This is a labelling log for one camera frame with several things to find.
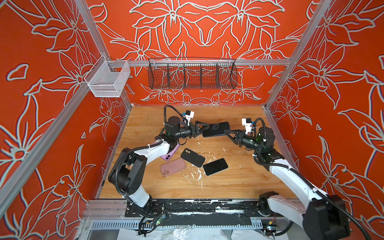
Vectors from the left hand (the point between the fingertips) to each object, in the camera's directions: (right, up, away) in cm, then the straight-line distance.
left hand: (207, 128), depth 76 cm
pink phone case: (-20, -24, +12) cm, 33 cm away
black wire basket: (-8, +35, +21) cm, 42 cm away
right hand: (+8, -2, -3) cm, 9 cm away
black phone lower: (+6, -24, +12) cm, 27 cm away
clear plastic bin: (-62, +31, +17) cm, 71 cm away
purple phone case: (-23, -19, +15) cm, 33 cm away
